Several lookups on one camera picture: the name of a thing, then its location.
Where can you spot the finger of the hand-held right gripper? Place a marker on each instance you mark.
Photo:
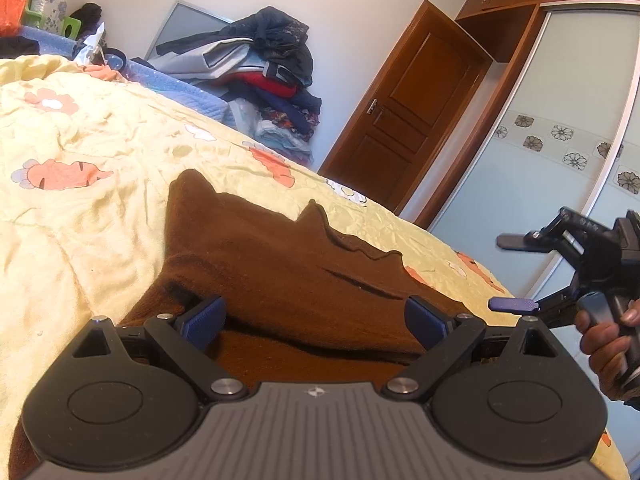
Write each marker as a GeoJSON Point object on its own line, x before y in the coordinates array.
{"type": "Point", "coordinates": [520, 241]}
{"type": "Point", "coordinates": [512, 305]}

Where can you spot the brown knit garment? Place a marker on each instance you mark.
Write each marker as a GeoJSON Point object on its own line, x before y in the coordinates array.
{"type": "Point", "coordinates": [280, 270]}

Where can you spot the person's right hand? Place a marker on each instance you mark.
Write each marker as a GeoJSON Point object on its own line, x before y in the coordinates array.
{"type": "Point", "coordinates": [607, 355]}

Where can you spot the wooden door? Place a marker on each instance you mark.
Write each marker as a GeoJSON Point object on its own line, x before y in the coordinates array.
{"type": "Point", "coordinates": [407, 110]}

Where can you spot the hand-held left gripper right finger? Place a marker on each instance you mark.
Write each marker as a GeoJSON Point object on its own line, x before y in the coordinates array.
{"type": "Point", "coordinates": [425, 322]}

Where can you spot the dark bundled clothes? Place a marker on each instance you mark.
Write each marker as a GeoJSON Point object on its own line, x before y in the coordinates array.
{"type": "Point", "coordinates": [87, 17]}

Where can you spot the sliding door wardrobe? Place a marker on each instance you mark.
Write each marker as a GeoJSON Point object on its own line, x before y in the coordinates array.
{"type": "Point", "coordinates": [555, 150]}

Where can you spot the white crumpled plastic bag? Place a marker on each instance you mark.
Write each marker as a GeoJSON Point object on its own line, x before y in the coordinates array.
{"type": "Point", "coordinates": [92, 45]}

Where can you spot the blue quilted bedspread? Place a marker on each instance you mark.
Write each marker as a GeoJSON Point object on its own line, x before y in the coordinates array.
{"type": "Point", "coordinates": [195, 97]}

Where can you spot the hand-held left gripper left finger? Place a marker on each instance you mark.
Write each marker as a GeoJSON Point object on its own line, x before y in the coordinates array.
{"type": "Point", "coordinates": [206, 322]}

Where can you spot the green plastic stool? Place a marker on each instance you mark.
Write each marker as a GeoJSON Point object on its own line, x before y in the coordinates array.
{"type": "Point", "coordinates": [71, 25]}

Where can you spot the pile of clothes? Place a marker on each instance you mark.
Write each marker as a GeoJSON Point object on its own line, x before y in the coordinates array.
{"type": "Point", "coordinates": [270, 70]}

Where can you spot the black cloth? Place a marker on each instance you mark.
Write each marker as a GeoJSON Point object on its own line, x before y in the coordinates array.
{"type": "Point", "coordinates": [17, 46]}

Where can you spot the yellow floral blanket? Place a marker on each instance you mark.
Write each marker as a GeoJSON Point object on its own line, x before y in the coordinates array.
{"type": "Point", "coordinates": [90, 200]}

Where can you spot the grey framed panel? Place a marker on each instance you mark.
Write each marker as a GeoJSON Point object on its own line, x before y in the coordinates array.
{"type": "Point", "coordinates": [182, 22]}

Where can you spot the orange plastic bag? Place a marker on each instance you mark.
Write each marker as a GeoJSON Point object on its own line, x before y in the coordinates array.
{"type": "Point", "coordinates": [11, 2]}

